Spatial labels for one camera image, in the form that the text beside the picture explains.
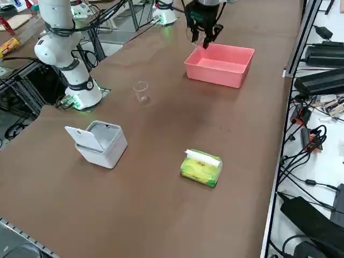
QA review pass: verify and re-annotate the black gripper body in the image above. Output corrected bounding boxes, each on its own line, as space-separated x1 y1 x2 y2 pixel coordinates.
184 0 224 27

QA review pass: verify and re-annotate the pink plastic waste container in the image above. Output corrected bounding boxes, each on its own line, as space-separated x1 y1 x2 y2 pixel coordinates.
184 43 255 89

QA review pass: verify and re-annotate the large glass beaker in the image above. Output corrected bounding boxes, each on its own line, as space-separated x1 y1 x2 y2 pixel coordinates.
133 81 151 106

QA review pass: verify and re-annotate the green tissue pack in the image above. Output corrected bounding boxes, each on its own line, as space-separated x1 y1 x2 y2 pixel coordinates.
180 148 223 188

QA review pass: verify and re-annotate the white lidded trash bin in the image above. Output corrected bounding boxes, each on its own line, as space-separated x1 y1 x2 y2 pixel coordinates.
64 120 128 169

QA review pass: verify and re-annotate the large black power adapter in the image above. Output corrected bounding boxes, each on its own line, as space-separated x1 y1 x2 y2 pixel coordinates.
305 40 344 68

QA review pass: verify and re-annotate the long black power adapter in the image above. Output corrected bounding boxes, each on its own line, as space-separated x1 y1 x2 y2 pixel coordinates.
294 68 344 95

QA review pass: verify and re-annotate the yellow snack packet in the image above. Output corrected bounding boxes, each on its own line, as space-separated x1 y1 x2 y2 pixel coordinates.
0 37 22 59

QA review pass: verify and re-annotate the flat black power brick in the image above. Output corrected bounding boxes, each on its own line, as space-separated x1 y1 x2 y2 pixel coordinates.
281 196 344 244

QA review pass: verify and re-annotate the aluminium table edge bracket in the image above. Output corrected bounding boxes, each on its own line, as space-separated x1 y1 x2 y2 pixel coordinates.
282 67 297 79

